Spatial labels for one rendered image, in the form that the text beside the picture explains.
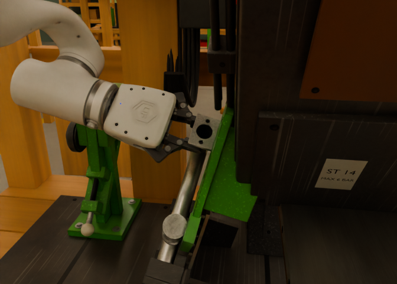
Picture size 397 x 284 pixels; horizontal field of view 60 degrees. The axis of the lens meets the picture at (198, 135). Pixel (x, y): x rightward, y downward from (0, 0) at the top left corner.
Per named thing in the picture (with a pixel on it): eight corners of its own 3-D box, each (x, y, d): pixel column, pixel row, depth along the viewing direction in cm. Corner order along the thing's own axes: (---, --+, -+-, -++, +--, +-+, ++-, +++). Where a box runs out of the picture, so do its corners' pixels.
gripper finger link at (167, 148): (163, 149, 55) (202, 161, 55) (169, 131, 56) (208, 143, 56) (163, 154, 58) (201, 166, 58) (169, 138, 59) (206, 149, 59)
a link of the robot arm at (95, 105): (78, 117, 53) (96, 123, 53) (100, 70, 56) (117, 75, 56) (89, 136, 61) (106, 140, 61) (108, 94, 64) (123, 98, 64)
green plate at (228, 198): (236, 253, 52) (286, 131, 44) (185, 236, 52) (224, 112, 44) (239, 209, 62) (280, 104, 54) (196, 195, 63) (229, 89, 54)
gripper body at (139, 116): (90, 124, 53) (159, 146, 53) (114, 71, 57) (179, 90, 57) (99, 141, 60) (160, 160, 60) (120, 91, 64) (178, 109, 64)
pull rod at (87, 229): (91, 240, 73) (88, 217, 71) (79, 238, 73) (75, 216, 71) (102, 224, 78) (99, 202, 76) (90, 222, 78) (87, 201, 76)
